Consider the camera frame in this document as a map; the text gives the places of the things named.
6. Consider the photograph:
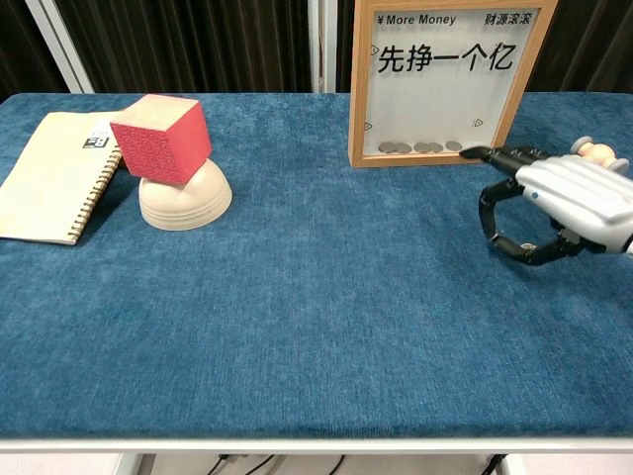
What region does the right black-fingered robot hand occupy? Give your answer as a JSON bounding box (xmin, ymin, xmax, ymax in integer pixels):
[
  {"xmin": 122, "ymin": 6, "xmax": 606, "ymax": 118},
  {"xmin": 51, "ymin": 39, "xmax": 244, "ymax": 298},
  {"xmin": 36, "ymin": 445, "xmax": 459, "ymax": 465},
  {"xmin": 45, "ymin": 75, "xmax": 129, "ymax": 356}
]
[{"xmin": 458, "ymin": 142, "xmax": 633, "ymax": 268}]

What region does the small wooden toy hammer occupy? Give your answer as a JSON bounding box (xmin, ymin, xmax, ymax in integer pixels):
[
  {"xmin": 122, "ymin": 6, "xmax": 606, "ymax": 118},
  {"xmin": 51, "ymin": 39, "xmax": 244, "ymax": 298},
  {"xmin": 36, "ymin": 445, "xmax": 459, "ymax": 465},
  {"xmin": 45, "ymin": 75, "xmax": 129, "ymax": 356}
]
[{"xmin": 568, "ymin": 137, "xmax": 632, "ymax": 172}]

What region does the blue velvet table cloth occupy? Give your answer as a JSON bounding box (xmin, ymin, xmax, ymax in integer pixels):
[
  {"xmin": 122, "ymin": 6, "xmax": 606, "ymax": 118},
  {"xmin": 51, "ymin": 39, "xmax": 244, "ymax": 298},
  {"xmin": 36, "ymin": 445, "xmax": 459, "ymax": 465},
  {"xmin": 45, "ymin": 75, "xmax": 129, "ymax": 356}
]
[{"xmin": 0, "ymin": 92, "xmax": 633, "ymax": 440}]

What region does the beige upturned bowl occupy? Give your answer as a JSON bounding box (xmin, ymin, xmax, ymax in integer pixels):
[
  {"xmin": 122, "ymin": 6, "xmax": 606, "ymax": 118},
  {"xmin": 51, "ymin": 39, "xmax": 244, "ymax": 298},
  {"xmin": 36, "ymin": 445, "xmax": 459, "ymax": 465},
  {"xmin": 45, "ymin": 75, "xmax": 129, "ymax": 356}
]
[{"xmin": 137, "ymin": 156, "xmax": 233, "ymax": 233}]

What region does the red cube block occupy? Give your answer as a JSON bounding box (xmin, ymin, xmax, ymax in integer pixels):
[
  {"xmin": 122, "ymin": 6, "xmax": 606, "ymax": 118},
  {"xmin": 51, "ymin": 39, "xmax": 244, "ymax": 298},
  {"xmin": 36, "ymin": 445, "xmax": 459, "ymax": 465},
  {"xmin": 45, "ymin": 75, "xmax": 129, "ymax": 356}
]
[{"xmin": 109, "ymin": 93, "xmax": 213, "ymax": 187}]

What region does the white table leg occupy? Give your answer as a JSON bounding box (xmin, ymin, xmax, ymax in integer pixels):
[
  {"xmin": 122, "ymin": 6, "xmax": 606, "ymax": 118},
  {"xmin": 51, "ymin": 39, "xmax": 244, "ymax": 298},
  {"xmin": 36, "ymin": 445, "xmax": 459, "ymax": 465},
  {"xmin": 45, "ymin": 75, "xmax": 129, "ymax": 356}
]
[{"xmin": 117, "ymin": 452, "xmax": 157, "ymax": 475}]

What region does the beige spiral notebook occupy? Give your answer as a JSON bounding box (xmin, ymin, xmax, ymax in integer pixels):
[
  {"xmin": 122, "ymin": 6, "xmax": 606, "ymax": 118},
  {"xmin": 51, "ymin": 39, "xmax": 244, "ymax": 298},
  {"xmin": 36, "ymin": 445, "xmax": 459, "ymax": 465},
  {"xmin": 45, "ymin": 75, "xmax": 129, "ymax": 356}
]
[{"xmin": 0, "ymin": 111, "xmax": 124, "ymax": 246}]

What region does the wooden frame money box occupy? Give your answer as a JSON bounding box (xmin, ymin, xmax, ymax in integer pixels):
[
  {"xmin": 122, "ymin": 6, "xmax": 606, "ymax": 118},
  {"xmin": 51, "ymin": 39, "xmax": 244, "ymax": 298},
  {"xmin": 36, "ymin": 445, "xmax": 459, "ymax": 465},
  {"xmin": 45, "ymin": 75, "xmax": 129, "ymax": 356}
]
[{"xmin": 347, "ymin": 0, "xmax": 559, "ymax": 169}]

